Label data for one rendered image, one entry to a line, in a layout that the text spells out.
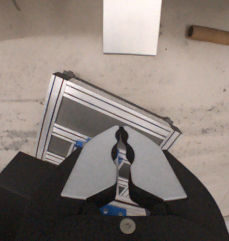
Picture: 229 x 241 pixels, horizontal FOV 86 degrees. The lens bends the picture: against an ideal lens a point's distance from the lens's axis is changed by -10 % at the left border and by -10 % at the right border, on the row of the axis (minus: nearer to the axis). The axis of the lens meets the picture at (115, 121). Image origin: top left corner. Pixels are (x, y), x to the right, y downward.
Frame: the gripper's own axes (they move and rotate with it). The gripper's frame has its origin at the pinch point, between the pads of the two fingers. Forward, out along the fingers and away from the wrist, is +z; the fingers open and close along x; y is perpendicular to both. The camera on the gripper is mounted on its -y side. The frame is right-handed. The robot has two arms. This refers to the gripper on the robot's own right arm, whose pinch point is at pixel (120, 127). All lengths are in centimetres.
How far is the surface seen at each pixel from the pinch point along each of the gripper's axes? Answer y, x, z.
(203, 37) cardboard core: -20, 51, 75
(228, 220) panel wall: 208, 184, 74
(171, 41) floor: -16, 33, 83
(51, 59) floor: -3, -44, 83
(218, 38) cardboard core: -21, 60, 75
